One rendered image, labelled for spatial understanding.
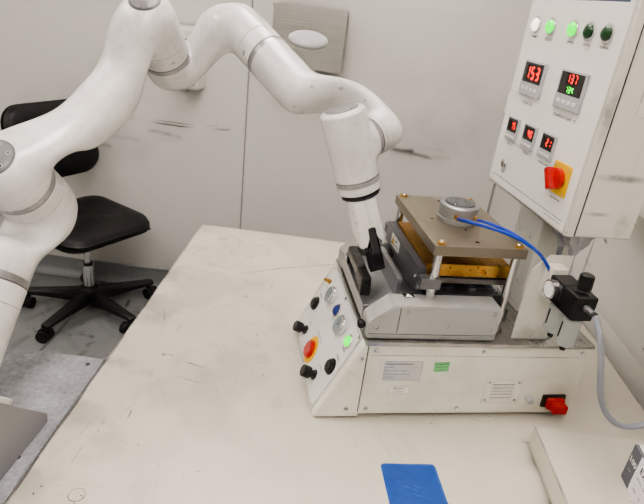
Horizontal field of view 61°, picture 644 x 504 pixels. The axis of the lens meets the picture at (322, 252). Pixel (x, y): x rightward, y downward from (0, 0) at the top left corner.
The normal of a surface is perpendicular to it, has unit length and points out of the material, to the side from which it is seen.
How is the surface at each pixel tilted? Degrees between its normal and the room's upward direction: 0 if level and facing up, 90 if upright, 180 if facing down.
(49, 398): 0
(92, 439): 0
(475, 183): 90
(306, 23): 90
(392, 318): 90
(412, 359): 90
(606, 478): 0
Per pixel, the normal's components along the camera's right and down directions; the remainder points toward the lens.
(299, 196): -0.06, 0.41
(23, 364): 0.11, -0.90
